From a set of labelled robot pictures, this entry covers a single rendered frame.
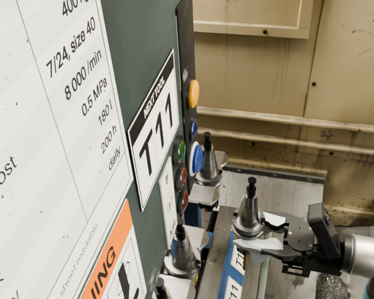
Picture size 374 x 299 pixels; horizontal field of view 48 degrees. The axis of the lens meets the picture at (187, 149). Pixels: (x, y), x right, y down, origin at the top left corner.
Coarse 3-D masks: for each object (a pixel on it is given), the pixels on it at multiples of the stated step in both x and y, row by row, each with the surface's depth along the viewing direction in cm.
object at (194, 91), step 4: (192, 84) 37; (196, 84) 37; (192, 88) 36; (196, 88) 37; (192, 92) 36; (196, 92) 37; (192, 96) 37; (196, 96) 37; (192, 100) 37; (196, 100) 38; (192, 104) 37
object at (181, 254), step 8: (176, 240) 68; (184, 240) 68; (176, 248) 69; (184, 248) 69; (176, 256) 70; (184, 256) 70; (192, 256) 71; (176, 264) 71; (184, 264) 71; (192, 264) 72
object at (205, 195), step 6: (192, 186) 87; (198, 186) 87; (204, 186) 87; (210, 186) 87; (192, 192) 86; (198, 192) 86; (204, 192) 86; (210, 192) 85; (216, 192) 85; (192, 198) 84; (198, 198) 84; (204, 198) 84; (210, 198) 84; (216, 198) 84; (204, 204) 83; (210, 204) 83
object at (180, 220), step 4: (180, 220) 66; (180, 224) 66; (176, 228) 67; (180, 228) 67; (184, 228) 68; (176, 232) 67; (180, 232) 67; (184, 232) 67; (176, 236) 68; (180, 236) 67; (184, 236) 68
